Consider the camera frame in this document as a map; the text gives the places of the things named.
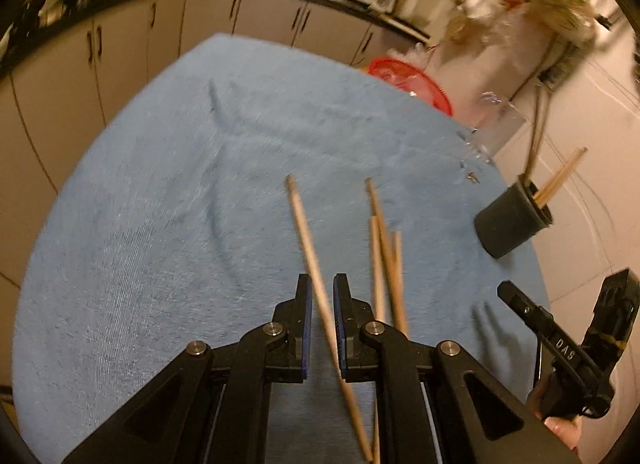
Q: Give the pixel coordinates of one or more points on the dark wooden chopstick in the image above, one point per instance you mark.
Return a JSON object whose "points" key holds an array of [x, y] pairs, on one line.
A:
{"points": [[374, 204]]}

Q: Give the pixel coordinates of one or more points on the clear plastic bag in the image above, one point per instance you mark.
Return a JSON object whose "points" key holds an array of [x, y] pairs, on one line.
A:
{"points": [[495, 128]]}

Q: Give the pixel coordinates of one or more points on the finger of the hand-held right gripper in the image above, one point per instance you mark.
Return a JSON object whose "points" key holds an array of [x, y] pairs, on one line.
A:
{"points": [[522, 306], [615, 309]]}

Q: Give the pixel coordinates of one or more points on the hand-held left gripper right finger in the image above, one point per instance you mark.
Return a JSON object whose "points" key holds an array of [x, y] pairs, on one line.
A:
{"points": [[340, 334]]}

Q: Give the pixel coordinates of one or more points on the person's right hand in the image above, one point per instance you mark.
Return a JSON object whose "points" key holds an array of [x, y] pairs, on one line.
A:
{"points": [[562, 429]]}

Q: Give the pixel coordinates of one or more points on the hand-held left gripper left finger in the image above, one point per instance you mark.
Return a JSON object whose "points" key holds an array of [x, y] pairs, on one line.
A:
{"points": [[306, 334]]}

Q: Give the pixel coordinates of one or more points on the red plastic basket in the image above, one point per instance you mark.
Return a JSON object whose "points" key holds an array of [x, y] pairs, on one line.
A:
{"points": [[425, 88]]}

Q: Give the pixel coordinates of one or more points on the blue towel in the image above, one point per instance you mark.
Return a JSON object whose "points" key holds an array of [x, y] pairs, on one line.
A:
{"points": [[175, 219]]}

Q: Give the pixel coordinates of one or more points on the black perforated utensil holder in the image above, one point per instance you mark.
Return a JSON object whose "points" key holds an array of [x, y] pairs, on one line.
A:
{"points": [[505, 229]]}

